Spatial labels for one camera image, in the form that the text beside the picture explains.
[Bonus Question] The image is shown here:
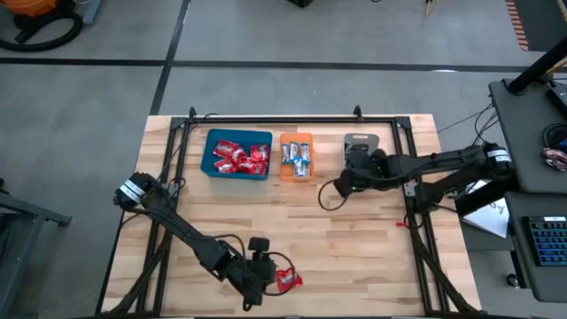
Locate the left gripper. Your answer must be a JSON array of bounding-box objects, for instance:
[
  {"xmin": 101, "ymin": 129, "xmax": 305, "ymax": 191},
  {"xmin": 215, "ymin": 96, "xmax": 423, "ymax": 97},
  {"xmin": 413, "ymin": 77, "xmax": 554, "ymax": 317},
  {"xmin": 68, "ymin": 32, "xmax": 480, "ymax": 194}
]
[{"xmin": 241, "ymin": 256, "xmax": 284, "ymax": 296}]

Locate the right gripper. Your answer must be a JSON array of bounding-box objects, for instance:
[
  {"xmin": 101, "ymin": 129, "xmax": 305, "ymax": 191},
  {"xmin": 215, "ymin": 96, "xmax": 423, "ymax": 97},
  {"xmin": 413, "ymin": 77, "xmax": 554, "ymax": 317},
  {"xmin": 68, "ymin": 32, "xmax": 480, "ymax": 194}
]
[{"xmin": 346, "ymin": 142, "xmax": 389, "ymax": 183}]

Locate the white plastic bin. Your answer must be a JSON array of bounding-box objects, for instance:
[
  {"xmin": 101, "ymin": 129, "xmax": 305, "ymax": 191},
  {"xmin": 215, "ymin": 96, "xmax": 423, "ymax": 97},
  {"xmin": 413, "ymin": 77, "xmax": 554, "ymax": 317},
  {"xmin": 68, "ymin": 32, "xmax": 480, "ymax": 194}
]
[{"xmin": 343, "ymin": 132, "xmax": 381, "ymax": 157}]

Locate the orange plastic bin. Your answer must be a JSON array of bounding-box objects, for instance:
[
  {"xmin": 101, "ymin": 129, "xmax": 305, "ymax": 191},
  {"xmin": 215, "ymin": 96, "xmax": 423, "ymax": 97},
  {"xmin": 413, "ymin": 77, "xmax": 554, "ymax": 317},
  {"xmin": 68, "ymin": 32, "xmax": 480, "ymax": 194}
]
[{"xmin": 279, "ymin": 132, "xmax": 315, "ymax": 183}]

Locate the blue plastic bin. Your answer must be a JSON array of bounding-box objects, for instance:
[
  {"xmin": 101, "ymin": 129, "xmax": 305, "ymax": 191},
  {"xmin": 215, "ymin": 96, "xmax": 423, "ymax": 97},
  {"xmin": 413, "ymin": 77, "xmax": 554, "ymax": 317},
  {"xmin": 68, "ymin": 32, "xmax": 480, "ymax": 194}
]
[{"xmin": 200, "ymin": 128, "xmax": 274, "ymax": 182}]

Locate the white paper sheet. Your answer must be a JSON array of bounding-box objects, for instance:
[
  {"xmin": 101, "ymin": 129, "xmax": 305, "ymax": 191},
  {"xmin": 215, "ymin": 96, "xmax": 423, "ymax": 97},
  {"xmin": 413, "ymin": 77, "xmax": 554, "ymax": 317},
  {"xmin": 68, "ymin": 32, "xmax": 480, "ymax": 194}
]
[{"xmin": 460, "ymin": 179, "xmax": 511, "ymax": 239}]

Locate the grey desk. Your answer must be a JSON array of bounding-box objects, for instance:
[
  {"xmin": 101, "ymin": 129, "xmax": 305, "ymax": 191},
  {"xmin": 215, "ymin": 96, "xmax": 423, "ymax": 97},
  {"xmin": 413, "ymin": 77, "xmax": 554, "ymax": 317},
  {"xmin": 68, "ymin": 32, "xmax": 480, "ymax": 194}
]
[
  {"xmin": 488, "ymin": 77, "xmax": 567, "ymax": 195},
  {"xmin": 503, "ymin": 190, "xmax": 567, "ymax": 304}
]

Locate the black metal pole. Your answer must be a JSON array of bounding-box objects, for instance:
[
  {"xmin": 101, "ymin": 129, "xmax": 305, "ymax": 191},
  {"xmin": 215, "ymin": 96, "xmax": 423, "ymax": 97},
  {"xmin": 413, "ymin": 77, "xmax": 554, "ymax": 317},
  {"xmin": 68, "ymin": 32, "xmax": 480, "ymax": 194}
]
[{"xmin": 506, "ymin": 36, "xmax": 567, "ymax": 95}]

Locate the backlit blue keyboard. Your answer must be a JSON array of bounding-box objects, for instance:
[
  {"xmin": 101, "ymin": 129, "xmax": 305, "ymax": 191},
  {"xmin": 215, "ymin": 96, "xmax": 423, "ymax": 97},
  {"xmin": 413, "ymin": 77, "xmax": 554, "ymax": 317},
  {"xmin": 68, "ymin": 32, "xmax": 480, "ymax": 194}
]
[{"xmin": 526, "ymin": 215, "xmax": 567, "ymax": 268}]

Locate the black orange striped mat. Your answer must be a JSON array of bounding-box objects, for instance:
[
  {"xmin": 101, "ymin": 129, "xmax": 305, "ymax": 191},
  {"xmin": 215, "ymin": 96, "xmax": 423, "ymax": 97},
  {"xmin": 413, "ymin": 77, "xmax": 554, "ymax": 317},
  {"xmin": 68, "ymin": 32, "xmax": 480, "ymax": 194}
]
[{"xmin": 504, "ymin": 0, "xmax": 567, "ymax": 52}]

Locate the grey metal table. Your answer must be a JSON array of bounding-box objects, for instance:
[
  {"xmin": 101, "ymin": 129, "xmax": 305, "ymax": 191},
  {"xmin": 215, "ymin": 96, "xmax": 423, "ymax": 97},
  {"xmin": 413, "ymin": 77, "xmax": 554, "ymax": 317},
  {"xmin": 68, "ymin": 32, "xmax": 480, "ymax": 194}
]
[{"xmin": 0, "ymin": 176, "xmax": 73, "ymax": 311}]

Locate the orange shop vacuum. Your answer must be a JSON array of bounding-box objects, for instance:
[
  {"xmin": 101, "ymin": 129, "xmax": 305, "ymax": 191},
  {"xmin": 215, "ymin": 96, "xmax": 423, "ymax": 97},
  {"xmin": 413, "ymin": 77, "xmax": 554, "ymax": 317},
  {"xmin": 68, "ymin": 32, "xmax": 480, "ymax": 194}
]
[{"xmin": 0, "ymin": 0, "xmax": 85, "ymax": 53}]

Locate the table-level camera box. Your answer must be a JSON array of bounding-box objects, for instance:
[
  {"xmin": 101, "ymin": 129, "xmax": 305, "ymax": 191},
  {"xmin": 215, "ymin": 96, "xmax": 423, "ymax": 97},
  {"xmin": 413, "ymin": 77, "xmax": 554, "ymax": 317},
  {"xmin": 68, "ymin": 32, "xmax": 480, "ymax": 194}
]
[{"xmin": 246, "ymin": 236, "xmax": 272, "ymax": 263}]

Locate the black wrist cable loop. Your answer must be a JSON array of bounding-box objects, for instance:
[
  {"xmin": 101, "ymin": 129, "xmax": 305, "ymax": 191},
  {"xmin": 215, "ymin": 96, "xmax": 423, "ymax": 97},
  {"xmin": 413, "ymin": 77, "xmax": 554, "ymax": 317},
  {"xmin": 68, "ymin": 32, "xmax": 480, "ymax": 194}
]
[{"xmin": 317, "ymin": 178, "xmax": 351, "ymax": 213}]

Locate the black aluminium rig frame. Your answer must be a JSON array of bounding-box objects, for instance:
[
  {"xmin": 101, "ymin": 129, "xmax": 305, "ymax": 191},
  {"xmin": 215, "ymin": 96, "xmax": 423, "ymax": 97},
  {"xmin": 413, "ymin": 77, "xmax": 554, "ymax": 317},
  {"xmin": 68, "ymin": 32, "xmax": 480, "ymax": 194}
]
[{"xmin": 95, "ymin": 105, "xmax": 482, "ymax": 318}]

